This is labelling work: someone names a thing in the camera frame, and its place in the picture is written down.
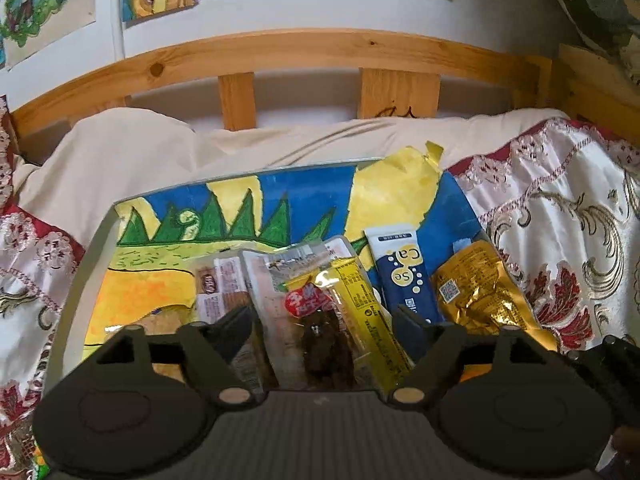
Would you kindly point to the green and blue wall painting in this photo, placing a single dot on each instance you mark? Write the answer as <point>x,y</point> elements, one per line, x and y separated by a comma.
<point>45,5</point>

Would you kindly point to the clear wrapped biscuit pack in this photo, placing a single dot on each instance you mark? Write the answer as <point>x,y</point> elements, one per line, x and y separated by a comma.
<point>220,285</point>

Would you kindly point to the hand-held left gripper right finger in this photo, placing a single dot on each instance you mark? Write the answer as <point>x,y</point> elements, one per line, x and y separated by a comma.
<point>409,327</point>

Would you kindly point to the colourful painted paper sheet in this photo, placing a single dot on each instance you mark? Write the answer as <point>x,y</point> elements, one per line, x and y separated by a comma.
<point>225,220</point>

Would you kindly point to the yellow snack packet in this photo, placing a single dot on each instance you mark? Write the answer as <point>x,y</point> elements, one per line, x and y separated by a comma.
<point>365,320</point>

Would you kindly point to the floral satin blanket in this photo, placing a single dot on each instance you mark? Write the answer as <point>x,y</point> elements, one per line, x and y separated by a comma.
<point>565,220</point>

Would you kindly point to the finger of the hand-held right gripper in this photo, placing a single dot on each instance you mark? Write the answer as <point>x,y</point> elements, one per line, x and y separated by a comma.
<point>610,366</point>

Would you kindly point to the wooden bed headboard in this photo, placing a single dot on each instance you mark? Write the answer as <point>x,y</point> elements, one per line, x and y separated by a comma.
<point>300,50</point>

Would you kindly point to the red label clear snack packet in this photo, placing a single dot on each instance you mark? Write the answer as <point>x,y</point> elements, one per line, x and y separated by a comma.
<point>325,345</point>

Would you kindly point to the cream bed sheet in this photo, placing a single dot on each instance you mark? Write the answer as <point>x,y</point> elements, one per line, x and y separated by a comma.
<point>150,150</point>

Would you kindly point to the clear packet with dark snack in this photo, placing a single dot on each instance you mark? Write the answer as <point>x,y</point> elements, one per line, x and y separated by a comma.
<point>270,280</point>

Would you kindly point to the blue and white packet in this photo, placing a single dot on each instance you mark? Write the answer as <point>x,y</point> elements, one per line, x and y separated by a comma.
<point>400,270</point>

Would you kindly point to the green stick packet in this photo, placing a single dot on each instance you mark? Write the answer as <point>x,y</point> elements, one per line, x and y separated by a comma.
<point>41,467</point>

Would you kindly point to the gold foil snack packet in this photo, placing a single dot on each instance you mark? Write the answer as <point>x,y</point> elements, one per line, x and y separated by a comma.
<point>475,290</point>

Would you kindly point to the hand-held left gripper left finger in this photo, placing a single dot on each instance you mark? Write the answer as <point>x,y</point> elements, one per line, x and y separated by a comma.
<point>234,331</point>

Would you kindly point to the white wall pipe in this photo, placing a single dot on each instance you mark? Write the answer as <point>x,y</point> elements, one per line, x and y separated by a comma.
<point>116,10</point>

